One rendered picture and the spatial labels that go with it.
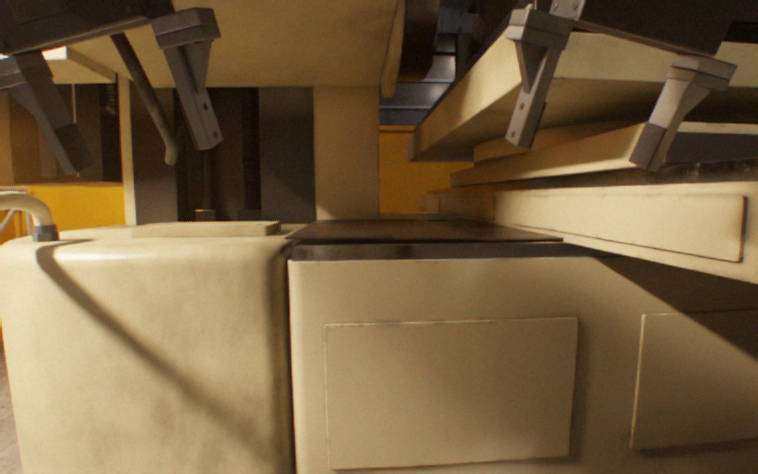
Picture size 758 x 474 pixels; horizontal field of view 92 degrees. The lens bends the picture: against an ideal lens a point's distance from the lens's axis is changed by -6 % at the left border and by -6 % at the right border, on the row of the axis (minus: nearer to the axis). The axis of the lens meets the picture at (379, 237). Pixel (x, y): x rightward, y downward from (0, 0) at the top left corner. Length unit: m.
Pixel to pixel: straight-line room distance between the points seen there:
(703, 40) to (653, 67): 0.29
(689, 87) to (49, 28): 0.51
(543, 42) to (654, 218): 0.36
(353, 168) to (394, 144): 1.81
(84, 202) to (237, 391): 3.07
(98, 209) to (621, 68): 3.53
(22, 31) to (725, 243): 0.68
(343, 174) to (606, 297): 0.87
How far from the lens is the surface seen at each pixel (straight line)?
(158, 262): 0.82
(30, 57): 0.44
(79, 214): 3.79
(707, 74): 0.44
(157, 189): 1.49
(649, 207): 0.64
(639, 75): 0.68
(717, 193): 0.57
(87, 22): 0.37
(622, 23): 0.37
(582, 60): 0.64
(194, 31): 0.34
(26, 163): 1.75
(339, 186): 1.33
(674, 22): 0.39
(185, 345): 0.84
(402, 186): 3.11
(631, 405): 1.02
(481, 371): 0.82
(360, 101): 1.37
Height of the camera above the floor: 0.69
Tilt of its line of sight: 6 degrees down
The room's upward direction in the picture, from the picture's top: straight up
